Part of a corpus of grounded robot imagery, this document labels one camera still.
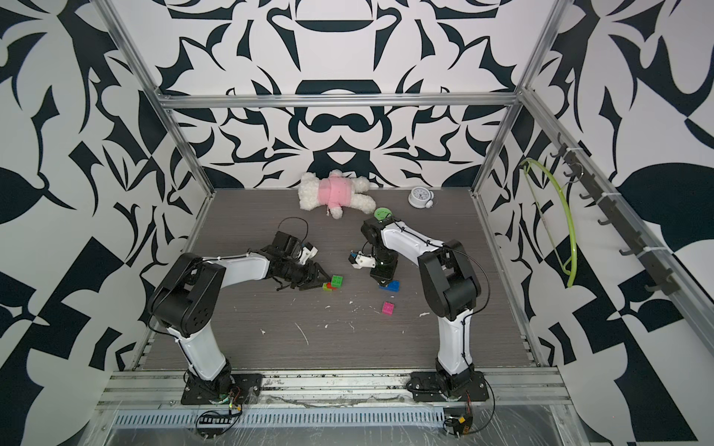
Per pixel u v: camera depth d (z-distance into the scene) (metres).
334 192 1.08
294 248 0.82
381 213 1.07
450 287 0.52
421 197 1.15
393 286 0.91
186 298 0.49
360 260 0.87
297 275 0.83
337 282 0.89
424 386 0.74
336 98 0.91
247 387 0.74
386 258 0.79
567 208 0.69
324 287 0.91
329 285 0.89
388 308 0.87
